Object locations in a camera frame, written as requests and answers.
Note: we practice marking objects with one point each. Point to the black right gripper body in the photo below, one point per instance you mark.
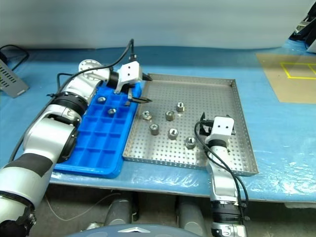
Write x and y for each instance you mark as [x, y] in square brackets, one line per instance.
[207, 127]

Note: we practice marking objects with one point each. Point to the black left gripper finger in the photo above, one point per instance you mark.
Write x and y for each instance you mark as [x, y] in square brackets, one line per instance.
[147, 77]
[142, 100]

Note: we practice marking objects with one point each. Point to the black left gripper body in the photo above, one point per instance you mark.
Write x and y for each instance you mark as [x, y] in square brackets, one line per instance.
[129, 86]

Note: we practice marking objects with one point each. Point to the steel nut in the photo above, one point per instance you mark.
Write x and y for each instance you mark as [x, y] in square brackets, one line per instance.
[111, 111]
[154, 129]
[190, 142]
[181, 106]
[101, 99]

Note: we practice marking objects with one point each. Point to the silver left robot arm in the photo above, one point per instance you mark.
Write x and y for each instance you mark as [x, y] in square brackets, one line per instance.
[37, 138]

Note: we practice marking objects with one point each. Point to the blue compartment tray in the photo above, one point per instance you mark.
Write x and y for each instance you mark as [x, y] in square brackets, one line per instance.
[98, 153]

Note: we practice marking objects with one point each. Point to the grey perforated metal device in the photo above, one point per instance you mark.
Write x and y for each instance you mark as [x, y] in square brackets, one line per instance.
[12, 84]

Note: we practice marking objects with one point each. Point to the steel nut in blue tray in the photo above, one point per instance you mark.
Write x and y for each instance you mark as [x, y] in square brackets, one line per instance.
[111, 111]
[101, 99]

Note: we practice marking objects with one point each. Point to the perforated metal tray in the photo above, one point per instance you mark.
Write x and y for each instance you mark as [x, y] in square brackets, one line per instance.
[158, 148]

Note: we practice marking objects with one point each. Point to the tan cardboard mat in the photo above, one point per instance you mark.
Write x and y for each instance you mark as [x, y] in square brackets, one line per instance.
[271, 81]

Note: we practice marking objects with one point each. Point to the grey rounded cylinder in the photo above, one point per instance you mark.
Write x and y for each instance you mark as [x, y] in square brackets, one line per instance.
[191, 214]
[118, 209]

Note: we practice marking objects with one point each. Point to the black and white machine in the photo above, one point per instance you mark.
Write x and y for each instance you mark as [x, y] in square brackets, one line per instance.
[308, 29]

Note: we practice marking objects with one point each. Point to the grey-blue rounded robot torso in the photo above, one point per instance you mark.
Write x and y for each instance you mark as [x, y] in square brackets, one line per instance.
[111, 232]

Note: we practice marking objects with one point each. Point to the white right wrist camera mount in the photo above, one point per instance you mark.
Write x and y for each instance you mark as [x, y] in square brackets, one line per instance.
[223, 128]

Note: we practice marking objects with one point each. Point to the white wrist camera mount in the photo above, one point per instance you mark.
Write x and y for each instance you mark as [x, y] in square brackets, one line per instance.
[129, 71]
[223, 128]

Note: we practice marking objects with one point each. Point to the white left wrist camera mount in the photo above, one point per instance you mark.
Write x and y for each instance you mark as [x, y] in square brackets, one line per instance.
[129, 71]

